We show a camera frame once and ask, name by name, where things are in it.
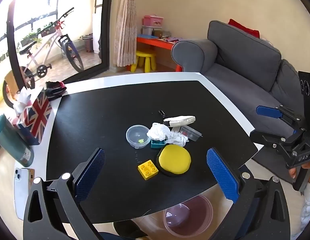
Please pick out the dark shoe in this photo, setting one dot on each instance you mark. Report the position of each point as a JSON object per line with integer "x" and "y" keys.
{"x": 127, "y": 230}

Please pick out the person's right hand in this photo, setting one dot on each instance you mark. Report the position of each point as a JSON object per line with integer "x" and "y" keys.
{"x": 293, "y": 173}

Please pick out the black door frame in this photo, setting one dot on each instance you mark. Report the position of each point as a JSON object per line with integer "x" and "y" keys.
{"x": 104, "y": 30}

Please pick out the round yellow pouch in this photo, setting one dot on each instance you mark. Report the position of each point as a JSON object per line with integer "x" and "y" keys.
{"x": 173, "y": 160}

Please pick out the yellow plastic stool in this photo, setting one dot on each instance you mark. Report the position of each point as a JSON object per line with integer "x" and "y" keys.
{"x": 145, "y": 55}

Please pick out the grey sofa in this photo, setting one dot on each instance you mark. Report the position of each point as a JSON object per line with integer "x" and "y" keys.
{"x": 232, "y": 80}

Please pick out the person's right forearm white sleeve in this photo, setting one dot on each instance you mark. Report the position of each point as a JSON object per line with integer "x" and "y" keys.
{"x": 308, "y": 205}

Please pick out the pink patterned curtain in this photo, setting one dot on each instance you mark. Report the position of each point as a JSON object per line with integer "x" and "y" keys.
{"x": 126, "y": 30}

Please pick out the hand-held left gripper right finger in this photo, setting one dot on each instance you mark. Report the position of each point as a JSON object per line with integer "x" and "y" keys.
{"x": 222, "y": 175}

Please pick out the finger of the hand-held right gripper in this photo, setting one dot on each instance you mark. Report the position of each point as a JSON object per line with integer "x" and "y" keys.
{"x": 262, "y": 136}
{"x": 267, "y": 111}

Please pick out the blue tray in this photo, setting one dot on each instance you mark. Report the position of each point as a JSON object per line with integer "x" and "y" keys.
{"x": 148, "y": 36}

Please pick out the small brown box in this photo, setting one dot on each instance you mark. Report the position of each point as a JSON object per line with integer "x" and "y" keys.
{"x": 158, "y": 33}

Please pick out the teal toy brick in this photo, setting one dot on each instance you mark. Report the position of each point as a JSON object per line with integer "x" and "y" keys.
{"x": 157, "y": 144}

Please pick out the brown cardboard box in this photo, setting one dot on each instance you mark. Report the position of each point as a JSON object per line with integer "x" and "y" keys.
{"x": 10, "y": 80}

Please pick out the small yellow crown charm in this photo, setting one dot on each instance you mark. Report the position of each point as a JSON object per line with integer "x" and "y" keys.
{"x": 140, "y": 140}

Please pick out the yellow toy brick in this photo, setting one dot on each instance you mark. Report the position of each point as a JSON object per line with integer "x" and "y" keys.
{"x": 148, "y": 169}

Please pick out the white and black pouch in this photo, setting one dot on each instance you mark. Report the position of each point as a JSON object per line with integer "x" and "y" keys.
{"x": 180, "y": 120}

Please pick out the white smartphone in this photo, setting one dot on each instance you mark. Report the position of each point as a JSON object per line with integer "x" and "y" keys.
{"x": 22, "y": 192}

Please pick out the grey storage box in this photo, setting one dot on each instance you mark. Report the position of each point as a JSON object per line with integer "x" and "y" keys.
{"x": 148, "y": 30}

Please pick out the orange low table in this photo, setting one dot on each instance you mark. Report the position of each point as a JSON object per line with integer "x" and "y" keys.
{"x": 150, "y": 41}

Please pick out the white bicycle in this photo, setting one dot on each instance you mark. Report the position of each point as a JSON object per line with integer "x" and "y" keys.
{"x": 67, "y": 47}

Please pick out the flag print tissue box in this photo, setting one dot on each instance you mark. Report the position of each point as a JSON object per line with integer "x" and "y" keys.
{"x": 34, "y": 117}

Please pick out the pink translucent trash bin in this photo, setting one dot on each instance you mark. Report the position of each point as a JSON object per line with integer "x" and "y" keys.
{"x": 195, "y": 220}

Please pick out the dark green bottle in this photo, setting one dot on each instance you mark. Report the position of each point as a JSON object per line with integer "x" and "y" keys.
{"x": 12, "y": 142}

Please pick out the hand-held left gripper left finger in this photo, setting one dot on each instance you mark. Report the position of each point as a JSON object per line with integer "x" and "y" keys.
{"x": 91, "y": 175}

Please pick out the planter box with plants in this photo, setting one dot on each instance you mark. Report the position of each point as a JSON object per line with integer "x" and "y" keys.
{"x": 29, "y": 40}
{"x": 47, "y": 30}

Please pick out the clear round lidded container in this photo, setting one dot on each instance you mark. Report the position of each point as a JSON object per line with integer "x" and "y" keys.
{"x": 135, "y": 132}

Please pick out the pink storage box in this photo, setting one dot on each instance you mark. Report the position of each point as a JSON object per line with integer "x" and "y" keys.
{"x": 153, "y": 21}

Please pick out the black and red gloves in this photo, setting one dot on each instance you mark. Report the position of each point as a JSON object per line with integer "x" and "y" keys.
{"x": 54, "y": 90}

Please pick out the brown balcony bin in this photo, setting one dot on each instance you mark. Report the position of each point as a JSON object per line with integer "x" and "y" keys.
{"x": 87, "y": 43}

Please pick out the small clear plastic box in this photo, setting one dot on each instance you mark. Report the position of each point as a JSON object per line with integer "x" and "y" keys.
{"x": 192, "y": 133}

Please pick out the magazines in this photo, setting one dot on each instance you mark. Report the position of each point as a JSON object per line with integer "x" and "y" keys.
{"x": 168, "y": 39}

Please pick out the red cushion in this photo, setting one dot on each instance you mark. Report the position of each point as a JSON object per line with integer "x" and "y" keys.
{"x": 245, "y": 28}

